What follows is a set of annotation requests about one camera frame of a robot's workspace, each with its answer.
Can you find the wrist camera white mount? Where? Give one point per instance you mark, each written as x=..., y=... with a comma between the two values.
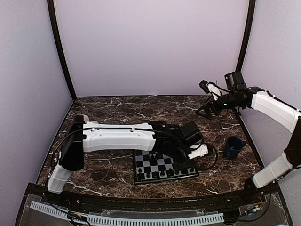
x=198, y=150
x=210, y=88

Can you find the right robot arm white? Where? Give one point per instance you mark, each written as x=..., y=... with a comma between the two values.
x=285, y=132

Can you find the black white chessboard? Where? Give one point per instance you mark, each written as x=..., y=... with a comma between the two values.
x=141, y=160

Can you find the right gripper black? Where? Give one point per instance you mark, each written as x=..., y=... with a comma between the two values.
x=211, y=102

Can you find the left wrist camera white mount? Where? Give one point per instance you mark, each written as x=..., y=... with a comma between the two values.
x=198, y=150

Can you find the black chess pieces pile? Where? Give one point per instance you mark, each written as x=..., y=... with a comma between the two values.
x=153, y=160

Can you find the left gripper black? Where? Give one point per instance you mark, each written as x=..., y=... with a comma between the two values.
x=181, y=165

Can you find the dark blue mug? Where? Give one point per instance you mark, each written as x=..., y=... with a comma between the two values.
x=233, y=147

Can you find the beige printed mug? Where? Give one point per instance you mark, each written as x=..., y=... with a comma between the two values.
x=86, y=119

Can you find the black frame post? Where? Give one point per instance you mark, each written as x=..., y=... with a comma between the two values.
x=59, y=48
x=246, y=35

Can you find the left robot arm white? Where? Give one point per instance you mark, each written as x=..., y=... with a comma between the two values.
x=86, y=137

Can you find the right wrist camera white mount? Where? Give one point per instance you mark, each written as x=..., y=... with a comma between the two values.
x=210, y=88

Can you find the left black frame post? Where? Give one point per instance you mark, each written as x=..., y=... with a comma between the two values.
x=59, y=48

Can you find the right black frame post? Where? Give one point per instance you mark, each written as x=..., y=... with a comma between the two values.
x=246, y=35

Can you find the white slotted cable duct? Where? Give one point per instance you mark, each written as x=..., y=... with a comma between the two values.
x=126, y=218

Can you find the black queen piece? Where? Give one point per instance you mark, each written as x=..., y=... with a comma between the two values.
x=169, y=172

